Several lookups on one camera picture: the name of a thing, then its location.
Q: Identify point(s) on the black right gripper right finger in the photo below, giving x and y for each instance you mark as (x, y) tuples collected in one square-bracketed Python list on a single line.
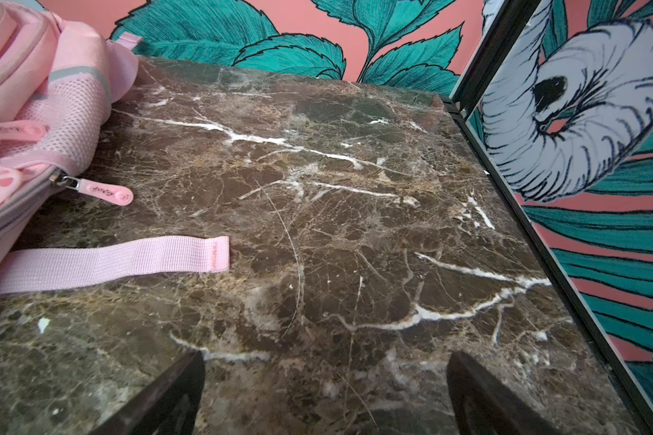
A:
[(484, 405)]

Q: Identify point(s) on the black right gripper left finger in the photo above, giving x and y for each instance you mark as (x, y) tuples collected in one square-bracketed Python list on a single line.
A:
[(169, 405)]

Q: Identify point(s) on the pink student backpack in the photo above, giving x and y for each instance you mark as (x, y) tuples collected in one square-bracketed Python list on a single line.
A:
[(58, 82)]

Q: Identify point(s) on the black right corner frame post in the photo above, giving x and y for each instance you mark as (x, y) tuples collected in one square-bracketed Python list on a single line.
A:
[(565, 113)]

